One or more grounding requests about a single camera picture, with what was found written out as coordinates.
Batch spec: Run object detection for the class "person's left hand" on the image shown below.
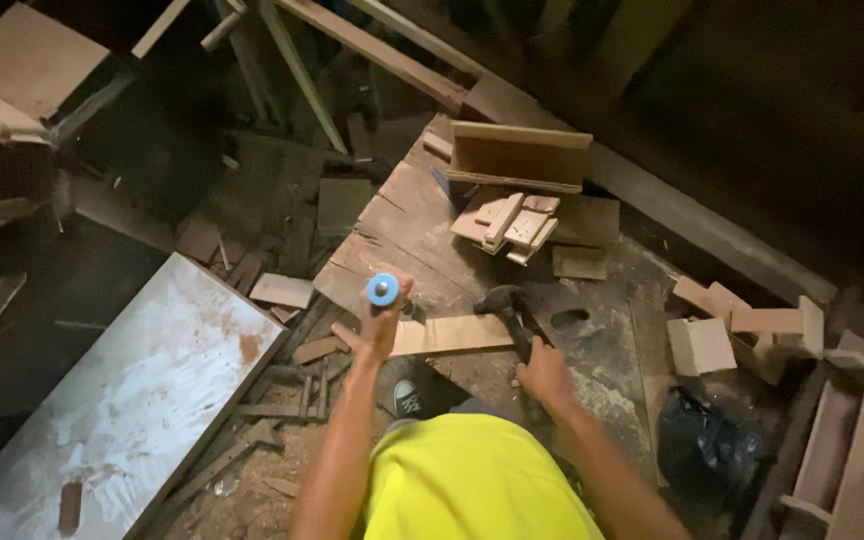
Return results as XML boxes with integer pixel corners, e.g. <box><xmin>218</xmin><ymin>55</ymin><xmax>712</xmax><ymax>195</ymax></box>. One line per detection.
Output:
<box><xmin>357</xmin><ymin>275</ymin><xmax>416</xmax><ymax>363</ymax></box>

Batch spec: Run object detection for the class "person's right hand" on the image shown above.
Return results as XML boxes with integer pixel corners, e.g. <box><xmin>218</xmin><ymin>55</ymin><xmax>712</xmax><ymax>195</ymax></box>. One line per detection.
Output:
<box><xmin>516</xmin><ymin>336</ymin><xmax>579</xmax><ymax>414</ymax></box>

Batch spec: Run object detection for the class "dark metal hammer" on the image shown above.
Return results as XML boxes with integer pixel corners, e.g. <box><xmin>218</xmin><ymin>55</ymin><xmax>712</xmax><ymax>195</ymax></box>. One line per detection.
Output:
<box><xmin>474</xmin><ymin>284</ymin><xmax>546</xmax><ymax>366</ymax></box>

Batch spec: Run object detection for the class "blue round cap tool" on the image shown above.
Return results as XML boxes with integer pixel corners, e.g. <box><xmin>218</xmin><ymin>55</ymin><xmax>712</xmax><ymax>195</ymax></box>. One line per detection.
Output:
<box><xmin>366</xmin><ymin>273</ymin><xmax>401</xmax><ymax>308</ymax></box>

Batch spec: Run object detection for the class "long thin wooden strip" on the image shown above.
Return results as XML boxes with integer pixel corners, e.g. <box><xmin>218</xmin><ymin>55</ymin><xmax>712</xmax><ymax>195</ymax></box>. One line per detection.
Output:
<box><xmin>330</xmin><ymin>313</ymin><xmax>517</xmax><ymax>358</ymax></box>

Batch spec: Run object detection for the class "flat square wood piece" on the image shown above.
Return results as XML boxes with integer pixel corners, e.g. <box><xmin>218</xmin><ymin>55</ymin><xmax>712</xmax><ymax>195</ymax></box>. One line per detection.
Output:
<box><xmin>551</xmin><ymin>245</ymin><xmax>609</xmax><ymax>282</ymax></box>

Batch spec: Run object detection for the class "person's dark sneaker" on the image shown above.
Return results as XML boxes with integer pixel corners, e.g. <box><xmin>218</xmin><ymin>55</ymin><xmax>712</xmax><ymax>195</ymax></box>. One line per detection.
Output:
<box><xmin>393</xmin><ymin>379</ymin><xmax>427</xmax><ymax>420</ymax></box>

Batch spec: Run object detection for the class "pile of small wood offcuts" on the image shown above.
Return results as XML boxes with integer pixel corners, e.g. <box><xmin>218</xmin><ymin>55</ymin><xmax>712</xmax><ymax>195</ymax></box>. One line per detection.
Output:
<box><xmin>450</xmin><ymin>187</ymin><xmax>562</xmax><ymax>267</ymax></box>

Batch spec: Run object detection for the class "person's yellow shirt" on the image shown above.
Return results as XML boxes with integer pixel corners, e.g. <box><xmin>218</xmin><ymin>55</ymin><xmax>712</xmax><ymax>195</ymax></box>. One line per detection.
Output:
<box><xmin>363</xmin><ymin>413</ymin><xmax>607</xmax><ymax>540</ymax></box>

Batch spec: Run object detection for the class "worn wooden workbench board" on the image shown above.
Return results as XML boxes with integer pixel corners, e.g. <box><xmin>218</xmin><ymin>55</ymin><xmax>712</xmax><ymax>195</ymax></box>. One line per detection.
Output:
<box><xmin>312</xmin><ymin>112</ymin><xmax>673</xmax><ymax>489</ymax></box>

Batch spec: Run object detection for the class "black plastic bag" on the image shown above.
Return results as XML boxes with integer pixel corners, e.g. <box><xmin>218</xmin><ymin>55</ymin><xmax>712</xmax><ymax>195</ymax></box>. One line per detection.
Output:
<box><xmin>657</xmin><ymin>386</ymin><xmax>769</xmax><ymax>511</ymax></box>

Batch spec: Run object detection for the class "heap of light wood blocks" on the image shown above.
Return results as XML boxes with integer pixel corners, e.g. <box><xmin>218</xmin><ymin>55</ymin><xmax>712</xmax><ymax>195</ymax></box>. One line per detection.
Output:
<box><xmin>665</xmin><ymin>275</ymin><xmax>864</xmax><ymax>387</ymax></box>

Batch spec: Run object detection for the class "small pale wood panel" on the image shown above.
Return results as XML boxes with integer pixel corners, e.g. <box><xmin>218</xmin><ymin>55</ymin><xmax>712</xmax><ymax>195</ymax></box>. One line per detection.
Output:
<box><xmin>249</xmin><ymin>272</ymin><xmax>316</xmax><ymax>311</ymax></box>

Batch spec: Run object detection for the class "long wooden beam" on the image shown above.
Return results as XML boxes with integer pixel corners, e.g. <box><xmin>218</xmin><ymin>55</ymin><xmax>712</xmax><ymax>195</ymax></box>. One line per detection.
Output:
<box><xmin>276</xmin><ymin>0</ymin><xmax>469</xmax><ymax>114</ymax></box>

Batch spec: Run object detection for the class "white stained board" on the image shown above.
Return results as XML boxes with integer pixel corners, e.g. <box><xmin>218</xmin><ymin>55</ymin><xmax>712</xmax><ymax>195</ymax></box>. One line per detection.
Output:
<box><xmin>0</xmin><ymin>252</ymin><xmax>291</xmax><ymax>540</ymax></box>

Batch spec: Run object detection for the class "cardboard sheets heap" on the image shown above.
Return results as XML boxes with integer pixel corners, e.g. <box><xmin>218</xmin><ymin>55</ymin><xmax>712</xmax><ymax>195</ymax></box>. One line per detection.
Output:
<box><xmin>0</xmin><ymin>2</ymin><xmax>112</xmax><ymax>153</ymax></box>

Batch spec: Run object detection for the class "open wooden box frame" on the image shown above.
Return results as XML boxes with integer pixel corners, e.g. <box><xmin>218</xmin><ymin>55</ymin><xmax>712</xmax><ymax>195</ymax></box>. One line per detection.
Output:
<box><xmin>445</xmin><ymin>120</ymin><xmax>594</xmax><ymax>195</ymax></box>

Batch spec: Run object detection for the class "wooden ladder frame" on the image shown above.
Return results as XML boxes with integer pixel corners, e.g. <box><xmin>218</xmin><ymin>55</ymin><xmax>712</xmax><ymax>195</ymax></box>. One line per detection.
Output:
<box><xmin>779</xmin><ymin>327</ymin><xmax>864</xmax><ymax>540</ymax></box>

